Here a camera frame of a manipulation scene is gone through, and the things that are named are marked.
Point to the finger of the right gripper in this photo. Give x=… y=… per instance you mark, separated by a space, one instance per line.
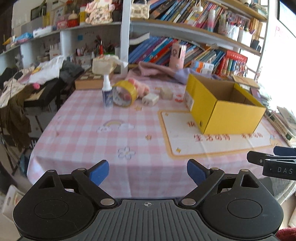
x=284 y=151
x=259 y=158

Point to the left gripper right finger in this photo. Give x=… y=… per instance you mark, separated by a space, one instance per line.
x=205 y=179

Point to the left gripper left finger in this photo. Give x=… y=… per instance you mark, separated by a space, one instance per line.
x=88 y=181

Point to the white spray bottle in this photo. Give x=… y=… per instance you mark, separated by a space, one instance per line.
x=107 y=92

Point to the white power adapter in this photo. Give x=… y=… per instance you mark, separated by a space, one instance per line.
x=166 y=94

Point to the small white charger cube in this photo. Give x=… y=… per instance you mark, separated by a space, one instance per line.
x=150 y=99

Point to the pink plush paw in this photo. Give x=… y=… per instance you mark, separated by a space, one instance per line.
x=142 y=88

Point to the stack of books right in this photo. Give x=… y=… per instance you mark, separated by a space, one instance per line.
x=284 y=122

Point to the yellow cardboard box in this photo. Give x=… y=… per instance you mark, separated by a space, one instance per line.
x=222 y=107

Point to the pink checkered tablecloth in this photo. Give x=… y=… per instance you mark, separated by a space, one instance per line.
x=147 y=147

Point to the brown paper envelope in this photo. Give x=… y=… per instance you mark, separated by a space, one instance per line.
x=246 y=81

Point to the yellow tape roll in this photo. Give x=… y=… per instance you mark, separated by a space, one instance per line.
x=124 y=94

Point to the wooden chess box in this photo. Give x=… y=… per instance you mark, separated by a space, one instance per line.
x=89 y=81

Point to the orange blue white box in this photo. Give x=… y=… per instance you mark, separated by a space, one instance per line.
x=202 y=67

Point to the tissue box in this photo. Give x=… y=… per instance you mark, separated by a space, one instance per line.
x=106 y=64

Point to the white pen holder box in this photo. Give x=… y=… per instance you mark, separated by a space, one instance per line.
x=244 y=37

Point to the pink cylindrical container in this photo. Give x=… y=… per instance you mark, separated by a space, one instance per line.
x=177 y=57

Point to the purple pink cloth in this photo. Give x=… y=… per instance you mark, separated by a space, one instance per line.
x=150 y=71

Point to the white bookshelf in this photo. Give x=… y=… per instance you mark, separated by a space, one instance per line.
x=122 y=32

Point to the pink doll figure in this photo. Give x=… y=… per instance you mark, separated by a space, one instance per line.
x=99 y=12

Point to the white quilted handbag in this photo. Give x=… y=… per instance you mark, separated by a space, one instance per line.
x=139 y=10

